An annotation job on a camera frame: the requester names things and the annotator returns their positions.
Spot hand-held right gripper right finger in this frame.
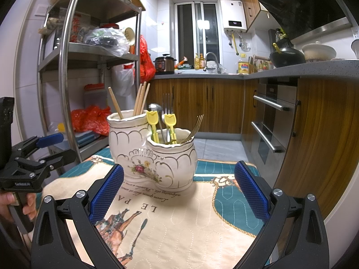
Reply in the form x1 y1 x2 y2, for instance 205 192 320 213
234 161 330 269

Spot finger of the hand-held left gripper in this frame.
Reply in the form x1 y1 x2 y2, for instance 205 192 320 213
11 133 65 162
16 149 77 179

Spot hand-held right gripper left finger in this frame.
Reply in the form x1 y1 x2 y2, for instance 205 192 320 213
30 163 125 269

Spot white ceramic double holder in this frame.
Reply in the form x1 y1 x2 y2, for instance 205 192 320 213
107 112 198 191

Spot wooden chopstick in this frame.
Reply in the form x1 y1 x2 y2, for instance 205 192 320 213
140 83 151 115
136 85 145 116
108 87 124 119
133 83 142 116
138 81 147 116

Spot gold fork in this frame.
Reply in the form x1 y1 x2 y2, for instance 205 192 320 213
168 114 205 145

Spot green plastic tulip stick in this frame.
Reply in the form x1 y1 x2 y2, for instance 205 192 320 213
145 110 160 143

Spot yellow plastic tulip stick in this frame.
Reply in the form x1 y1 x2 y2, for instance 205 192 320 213
164 113 177 144

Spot silver flower spoon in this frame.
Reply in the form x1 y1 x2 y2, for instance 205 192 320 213
148 103 168 144

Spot silver fork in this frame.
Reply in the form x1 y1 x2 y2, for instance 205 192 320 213
162 93 175 144

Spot person's left hand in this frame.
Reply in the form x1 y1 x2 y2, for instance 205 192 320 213
0 191 37 223

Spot dark blue tray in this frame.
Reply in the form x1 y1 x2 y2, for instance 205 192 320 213
74 130 101 148

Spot crumpled red plastic bag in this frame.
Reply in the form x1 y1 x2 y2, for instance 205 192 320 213
71 105 112 136

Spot plastic container with red lid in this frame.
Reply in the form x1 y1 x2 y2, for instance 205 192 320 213
83 83 108 110

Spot built-in steel oven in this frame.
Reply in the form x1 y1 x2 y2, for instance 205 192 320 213
250 78 302 166

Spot printed teal and beige placemat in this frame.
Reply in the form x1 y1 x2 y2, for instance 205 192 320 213
42 147 264 269

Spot hanging white plastic bag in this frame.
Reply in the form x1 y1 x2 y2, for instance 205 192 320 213
112 63 135 97

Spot wooden lower cabinets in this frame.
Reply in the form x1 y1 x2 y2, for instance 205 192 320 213
149 77 359 219

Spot stainless steel shelf rack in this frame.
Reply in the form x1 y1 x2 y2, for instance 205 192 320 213
36 0 146 180

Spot clear plastic bag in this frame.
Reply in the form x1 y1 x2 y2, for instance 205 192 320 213
84 27 130 58

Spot red printed box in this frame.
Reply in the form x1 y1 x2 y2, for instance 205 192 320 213
70 11 93 44

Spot hanging red plastic bag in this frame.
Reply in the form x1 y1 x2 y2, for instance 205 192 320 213
139 35 156 82

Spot cooking oil bottle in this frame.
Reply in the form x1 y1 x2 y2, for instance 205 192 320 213
238 58 250 75

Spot row of condiment bottles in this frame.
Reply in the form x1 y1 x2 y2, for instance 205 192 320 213
248 56 271 73

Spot cream plastic strainer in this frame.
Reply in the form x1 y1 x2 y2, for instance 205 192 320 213
123 27 135 47

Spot grey kitchen countertop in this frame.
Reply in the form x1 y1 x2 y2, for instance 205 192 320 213
153 59 359 80

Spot dark red pressure cooker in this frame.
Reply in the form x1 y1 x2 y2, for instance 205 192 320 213
155 54 177 75

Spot black wok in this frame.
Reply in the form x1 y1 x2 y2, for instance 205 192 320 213
269 43 306 68

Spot chrome faucet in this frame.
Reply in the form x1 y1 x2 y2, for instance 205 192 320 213
203 52 222 74

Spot white clay pot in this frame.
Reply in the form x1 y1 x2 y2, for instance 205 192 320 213
301 41 337 63

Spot sliding window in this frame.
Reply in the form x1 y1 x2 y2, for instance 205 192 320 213
174 1 220 68

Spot white water heater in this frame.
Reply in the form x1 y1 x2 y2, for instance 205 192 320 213
220 0 248 33

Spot wooden upper cabinet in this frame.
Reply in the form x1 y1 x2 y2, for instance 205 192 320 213
240 0 267 33

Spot black range hood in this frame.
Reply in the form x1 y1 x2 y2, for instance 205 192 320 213
256 0 354 45

